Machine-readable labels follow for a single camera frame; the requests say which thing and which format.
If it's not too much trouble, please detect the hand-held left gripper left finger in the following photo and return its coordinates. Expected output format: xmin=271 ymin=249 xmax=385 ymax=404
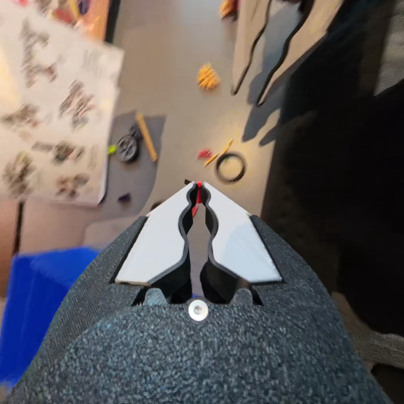
xmin=114 ymin=181 xmax=198 ymax=286

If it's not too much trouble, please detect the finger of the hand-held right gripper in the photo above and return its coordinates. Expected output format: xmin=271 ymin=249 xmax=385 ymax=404
xmin=256 ymin=0 xmax=336 ymax=107
xmin=231 ymin=0 xmax=272 ymax=96

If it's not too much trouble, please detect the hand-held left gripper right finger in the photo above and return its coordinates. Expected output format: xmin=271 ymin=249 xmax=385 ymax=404
xmin=201 ymin=181 xmax=283 ymax=284

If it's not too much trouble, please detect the short red toy rod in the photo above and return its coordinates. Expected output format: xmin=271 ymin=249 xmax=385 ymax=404
xmin=192 ymin=181 xmax=203 ymax=218

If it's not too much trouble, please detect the blue bin with toy pieces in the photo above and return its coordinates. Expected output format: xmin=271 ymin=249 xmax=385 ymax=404
xmin=0 ymin=246 xmax=102 ymax=387

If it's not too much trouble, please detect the yellow toy connector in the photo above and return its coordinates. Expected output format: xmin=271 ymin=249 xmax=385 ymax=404
xmin=196 ymin=62 xmax=221 ymax=91

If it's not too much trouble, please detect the black toy tyre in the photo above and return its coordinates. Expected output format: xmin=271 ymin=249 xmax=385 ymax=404
xmin=215 ymin=152 xmax=246 ymax=184

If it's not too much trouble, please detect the black perforated pad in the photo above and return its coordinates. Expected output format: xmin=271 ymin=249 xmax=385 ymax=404
xmin=260 ymin=0 xmax=404 ymax=335

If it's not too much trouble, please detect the long yellow toy rod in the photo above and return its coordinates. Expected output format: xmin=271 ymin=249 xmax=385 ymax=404
xmin=135 ymin=114 xmax=158 ymax=162

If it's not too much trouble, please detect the dark flat board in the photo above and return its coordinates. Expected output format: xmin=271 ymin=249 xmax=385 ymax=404
xmin=105 ymin=0 xmax=122 ymax=44

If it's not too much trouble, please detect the orange toy set bag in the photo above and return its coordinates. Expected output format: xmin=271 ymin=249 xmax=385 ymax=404
xmin=52 ymin=0 xmax=106 ymax=41

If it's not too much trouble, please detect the printed instruction booklet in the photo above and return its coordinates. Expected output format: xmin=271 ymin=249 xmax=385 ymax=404
xmin=0 ymin=0 xmax=125 ymax=208

